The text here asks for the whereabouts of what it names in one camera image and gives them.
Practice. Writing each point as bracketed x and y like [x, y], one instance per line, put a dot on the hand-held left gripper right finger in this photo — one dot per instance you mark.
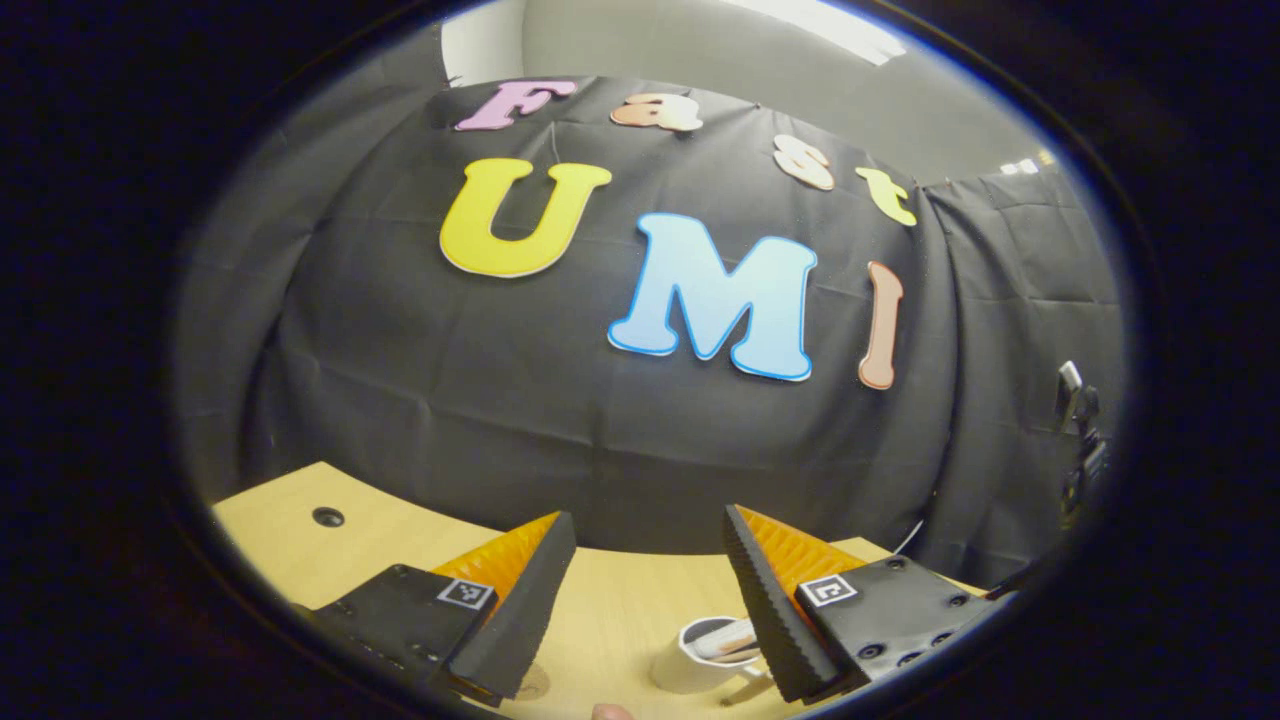
[775, 620]

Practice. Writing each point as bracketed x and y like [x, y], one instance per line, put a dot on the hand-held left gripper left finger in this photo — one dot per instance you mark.
[520, 610]

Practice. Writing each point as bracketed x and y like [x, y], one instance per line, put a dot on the white toothpaste tube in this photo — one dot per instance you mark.
[727, 641]

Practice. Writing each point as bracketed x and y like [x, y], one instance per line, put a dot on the round wooden coaster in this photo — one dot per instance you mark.
[535, 682]

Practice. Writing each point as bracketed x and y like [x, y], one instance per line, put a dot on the light wooden desktop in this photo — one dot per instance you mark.
[620, 610]

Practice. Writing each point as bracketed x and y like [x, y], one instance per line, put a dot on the black backdrop cloth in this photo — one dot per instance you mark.
[450, 400]

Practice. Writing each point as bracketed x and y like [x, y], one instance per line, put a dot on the small ceiling light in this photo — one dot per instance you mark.
[1028, 164]

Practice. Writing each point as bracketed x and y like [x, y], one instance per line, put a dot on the long ceiling light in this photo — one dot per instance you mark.
[830, 25]

